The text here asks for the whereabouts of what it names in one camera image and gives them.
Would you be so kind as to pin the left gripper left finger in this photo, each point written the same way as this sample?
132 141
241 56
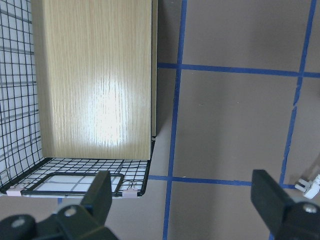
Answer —
86 221

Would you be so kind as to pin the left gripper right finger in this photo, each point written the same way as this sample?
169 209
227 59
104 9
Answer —
286 218

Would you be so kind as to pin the checkered wire basket wooden shelf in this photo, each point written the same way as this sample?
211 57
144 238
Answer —
78 93

